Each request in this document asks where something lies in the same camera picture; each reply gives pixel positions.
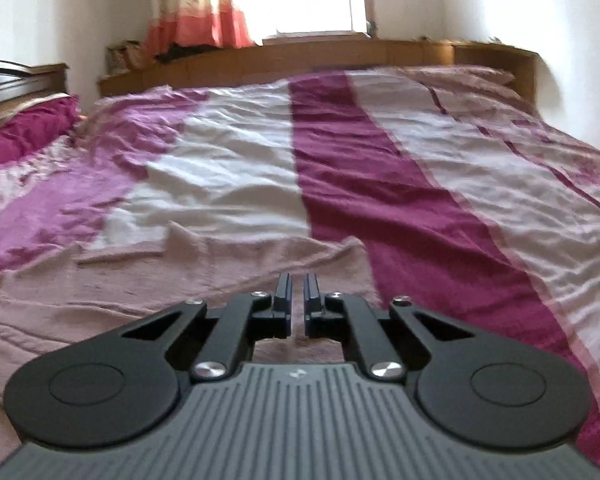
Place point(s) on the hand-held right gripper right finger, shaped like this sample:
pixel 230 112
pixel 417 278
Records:
pixel 311 292

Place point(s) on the striped purple white bedspread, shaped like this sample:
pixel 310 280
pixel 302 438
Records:
pixel 360 185

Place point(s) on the dark cloth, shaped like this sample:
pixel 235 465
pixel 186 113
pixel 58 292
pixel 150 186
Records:
pixel 185 52

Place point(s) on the small clutter pile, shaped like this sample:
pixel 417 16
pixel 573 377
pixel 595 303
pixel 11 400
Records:
pixel 127 57

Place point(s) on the wooden headboard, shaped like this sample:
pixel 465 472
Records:
pixel 20 85

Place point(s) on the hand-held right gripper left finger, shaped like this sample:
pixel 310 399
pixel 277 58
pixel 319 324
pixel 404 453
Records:
pixel 283 292

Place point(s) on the wooden bedside shelf unit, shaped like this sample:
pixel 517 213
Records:
pixel 330 57

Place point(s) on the magenta pillow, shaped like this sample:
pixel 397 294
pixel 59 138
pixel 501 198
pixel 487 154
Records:
pixel 25 132

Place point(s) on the cream and orange curtain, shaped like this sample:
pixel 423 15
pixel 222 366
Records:
pixel 200 10

